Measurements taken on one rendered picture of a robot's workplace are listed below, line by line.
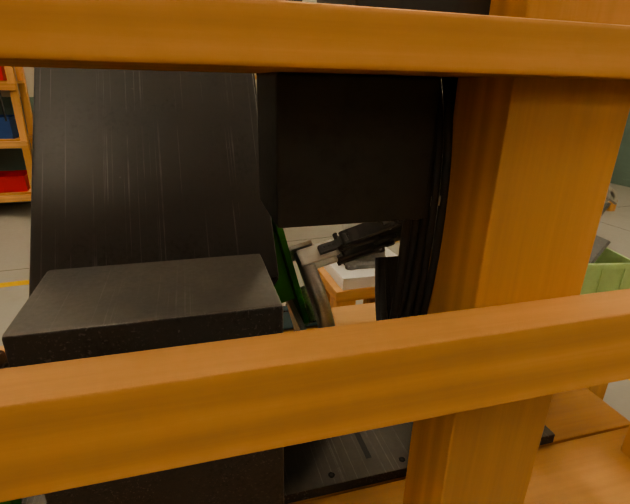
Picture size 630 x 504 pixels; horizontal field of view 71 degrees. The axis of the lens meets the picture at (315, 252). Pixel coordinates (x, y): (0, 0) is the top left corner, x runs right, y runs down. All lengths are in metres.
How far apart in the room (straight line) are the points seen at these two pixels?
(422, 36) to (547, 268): 0.29
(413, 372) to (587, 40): 0.31
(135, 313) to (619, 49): 0.53
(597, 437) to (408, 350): 0.68
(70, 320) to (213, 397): 0.23
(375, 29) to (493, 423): 0.47
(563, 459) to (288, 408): 0.65
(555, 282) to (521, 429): 0.21
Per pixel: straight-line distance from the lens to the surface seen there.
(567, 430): 1.03
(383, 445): 0.85
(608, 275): 1.74
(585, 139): 0.51
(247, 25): 0.31
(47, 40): 0.31
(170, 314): 0.53
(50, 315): 0.58
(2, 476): 0.44
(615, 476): 0.98
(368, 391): 0.42
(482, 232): 0.47
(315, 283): 0.74
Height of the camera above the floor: 1.49
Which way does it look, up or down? 21 degrees down
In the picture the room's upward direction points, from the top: 1 degrees clockwise
